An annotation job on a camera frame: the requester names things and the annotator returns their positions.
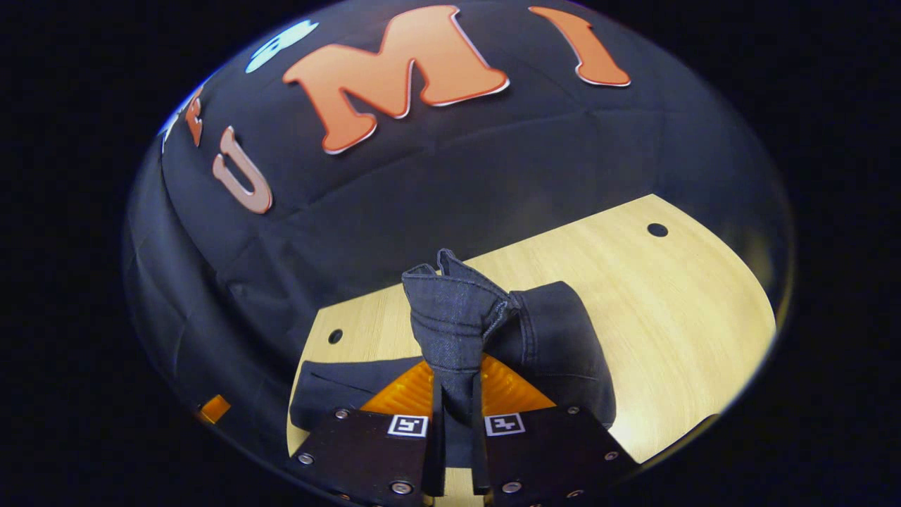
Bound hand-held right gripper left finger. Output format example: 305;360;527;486
285;359;446;507

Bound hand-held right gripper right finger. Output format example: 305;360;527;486
472;353;641;507

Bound dark grey jeans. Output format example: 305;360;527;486
289;248;618;469

